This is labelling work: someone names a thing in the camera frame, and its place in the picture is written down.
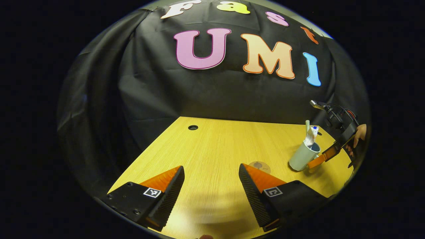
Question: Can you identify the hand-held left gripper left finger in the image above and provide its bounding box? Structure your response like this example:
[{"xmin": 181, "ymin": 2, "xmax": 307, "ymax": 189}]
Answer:
[{"xmin": 101, "ymin": 165, "xmax": 185, "ymax": 232}]

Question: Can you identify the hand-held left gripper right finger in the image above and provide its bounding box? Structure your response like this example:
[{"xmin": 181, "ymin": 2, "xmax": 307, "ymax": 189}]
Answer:
[{"xmin": 238, "ymin": 163, "xmax": 331, "ymax": 232}]

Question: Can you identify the pale blue cup wooden handle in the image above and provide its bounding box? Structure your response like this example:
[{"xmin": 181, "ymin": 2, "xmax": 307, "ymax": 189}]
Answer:
[{"xmin": 289, "ymin": 141, "xmax": 321, "ymax": 172}]

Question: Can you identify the white toothpaste tube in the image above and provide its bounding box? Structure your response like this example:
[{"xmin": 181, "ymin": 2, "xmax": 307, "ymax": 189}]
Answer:
[{"xmin": 304, "ymin": 125, "xmax": 320, "ymax": 147}]

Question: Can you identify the round brown coaster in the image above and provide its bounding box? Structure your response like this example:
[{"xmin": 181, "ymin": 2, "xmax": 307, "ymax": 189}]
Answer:
[{"xmin": 248, "ymin": 161, "xmax": 271, "ymax": 175}]

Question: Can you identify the wooden desktop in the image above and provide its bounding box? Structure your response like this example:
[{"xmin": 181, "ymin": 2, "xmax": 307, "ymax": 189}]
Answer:
[{"xmin": 108, "ymin": 116, "xmax": 354, "ymax": 239}]

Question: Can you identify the black backdrop cloth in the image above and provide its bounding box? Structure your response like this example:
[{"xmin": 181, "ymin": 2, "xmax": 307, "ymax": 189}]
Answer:
[{"xmin": 56, "ymin": 0, "xmax": 371, "ymax": 199}]

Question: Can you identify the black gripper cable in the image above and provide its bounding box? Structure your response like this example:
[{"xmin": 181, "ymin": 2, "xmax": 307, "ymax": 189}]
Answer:
[{"xmin": 327, "ymin": 104, "xmax": 358, "ymax": 120}]

